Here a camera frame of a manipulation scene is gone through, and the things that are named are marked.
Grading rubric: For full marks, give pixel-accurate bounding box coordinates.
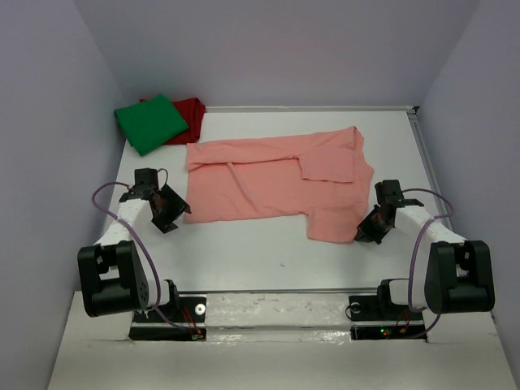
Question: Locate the pink t shirt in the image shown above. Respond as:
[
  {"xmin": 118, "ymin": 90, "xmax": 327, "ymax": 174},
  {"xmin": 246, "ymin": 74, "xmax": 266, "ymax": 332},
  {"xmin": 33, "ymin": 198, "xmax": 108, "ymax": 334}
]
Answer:
[{"xmin": 184, "ymin": 127, "xmax": 374, "ymax": 244}]

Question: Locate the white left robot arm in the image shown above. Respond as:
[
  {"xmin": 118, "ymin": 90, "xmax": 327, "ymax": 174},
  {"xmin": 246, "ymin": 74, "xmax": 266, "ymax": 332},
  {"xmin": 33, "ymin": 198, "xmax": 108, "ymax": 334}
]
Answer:
[{"xmin": 77, "ymin": 168, "xmax": 191, "ymax": 321}]

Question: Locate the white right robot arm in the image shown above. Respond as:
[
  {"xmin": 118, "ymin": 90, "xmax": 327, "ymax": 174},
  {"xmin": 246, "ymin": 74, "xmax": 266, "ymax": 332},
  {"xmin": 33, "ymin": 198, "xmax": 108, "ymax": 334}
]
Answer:
[{"xmin": 355, "ymin": 180, "xmax": 496, "ymax": 319}]

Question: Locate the green folded t shirt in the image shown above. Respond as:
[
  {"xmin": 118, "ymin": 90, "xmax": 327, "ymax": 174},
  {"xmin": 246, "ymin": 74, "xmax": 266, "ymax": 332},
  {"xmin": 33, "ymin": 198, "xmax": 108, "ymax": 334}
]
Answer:
[{"xmin": 115, "ymin": 94, "xmax": 189, "ymax": 156}]

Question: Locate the red folded t shirt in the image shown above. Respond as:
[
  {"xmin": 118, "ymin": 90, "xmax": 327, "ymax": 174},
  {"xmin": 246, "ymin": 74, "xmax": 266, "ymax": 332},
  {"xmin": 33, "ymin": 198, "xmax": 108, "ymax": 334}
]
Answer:
[{"xmin": 165, "ymin": 97, "xmax": 206, "ymax": 145}]

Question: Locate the white front cover board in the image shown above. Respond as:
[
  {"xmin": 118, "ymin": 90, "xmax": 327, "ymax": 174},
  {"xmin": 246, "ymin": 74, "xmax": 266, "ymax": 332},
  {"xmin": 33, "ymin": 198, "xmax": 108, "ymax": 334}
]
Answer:
[{"xmin": 50, "ymin": 296, "xmax": 515, "ymax": 389}]

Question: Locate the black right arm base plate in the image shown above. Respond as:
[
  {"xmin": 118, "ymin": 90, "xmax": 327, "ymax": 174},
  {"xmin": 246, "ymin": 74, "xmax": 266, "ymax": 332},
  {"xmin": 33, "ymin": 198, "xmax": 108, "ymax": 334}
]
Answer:
[{"xmin": 344, "ymin": 295, "xmax": 426, "ymax": 341}]

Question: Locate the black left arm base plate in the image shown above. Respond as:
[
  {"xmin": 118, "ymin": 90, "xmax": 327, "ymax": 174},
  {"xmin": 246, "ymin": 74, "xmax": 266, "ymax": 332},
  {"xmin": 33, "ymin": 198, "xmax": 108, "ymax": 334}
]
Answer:
[{"xmin": 128, "ymin": 294, "xmax": 207, "ymax": 342}]

